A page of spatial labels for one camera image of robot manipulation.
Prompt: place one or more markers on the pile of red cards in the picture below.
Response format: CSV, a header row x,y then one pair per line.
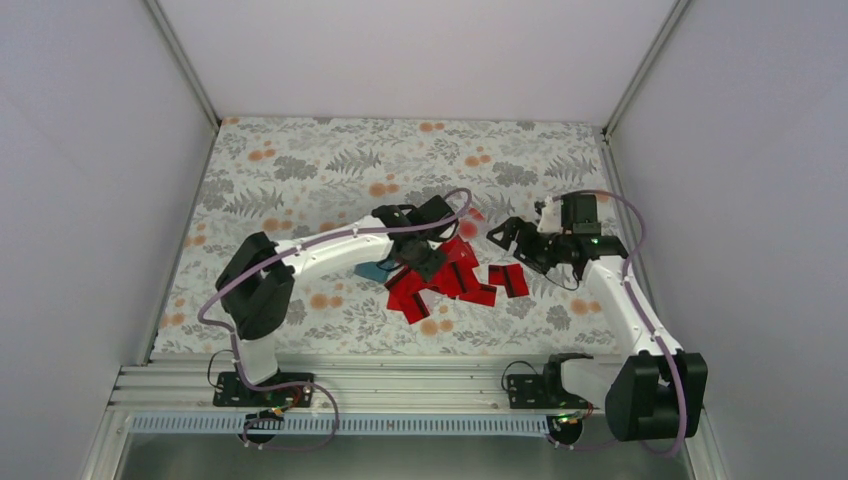
x,y
455,280

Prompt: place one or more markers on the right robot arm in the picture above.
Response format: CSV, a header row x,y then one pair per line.
x,y
656,391

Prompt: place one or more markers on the teal card holder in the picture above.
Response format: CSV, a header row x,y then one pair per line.
x,y
372,271

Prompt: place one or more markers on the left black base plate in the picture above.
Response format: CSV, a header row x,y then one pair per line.
x,y
232,392

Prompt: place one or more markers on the red card far right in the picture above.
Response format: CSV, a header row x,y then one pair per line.
x,y
510,277

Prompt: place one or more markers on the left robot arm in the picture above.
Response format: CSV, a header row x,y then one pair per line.
x,y
256,285

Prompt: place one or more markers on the floral table mat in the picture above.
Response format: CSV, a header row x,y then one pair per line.
x,y
298,177

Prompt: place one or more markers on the white red-circle card right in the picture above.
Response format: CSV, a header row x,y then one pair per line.
x,y
472,224

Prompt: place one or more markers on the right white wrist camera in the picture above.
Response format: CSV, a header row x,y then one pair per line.
x,y
550,217

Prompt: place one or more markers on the red card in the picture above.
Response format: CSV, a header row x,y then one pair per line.
x,y
510,277
414,308

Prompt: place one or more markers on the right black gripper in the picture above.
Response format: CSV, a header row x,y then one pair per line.
x,y
523,247

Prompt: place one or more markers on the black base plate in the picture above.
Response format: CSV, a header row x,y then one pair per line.
x,y
533,392
232,392

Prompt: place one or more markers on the red card front bottom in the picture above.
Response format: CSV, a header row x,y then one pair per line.
x,y
414,308

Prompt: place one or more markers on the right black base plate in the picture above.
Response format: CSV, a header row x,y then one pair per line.
x,y
533,392

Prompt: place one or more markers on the grey slotted cable duct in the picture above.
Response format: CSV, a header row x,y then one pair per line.
x,y
524,425

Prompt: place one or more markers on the aluminium rail frame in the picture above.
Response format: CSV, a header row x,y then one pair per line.
x,y
350,384

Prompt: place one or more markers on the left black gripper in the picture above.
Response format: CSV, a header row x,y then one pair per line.
x,y
428,268

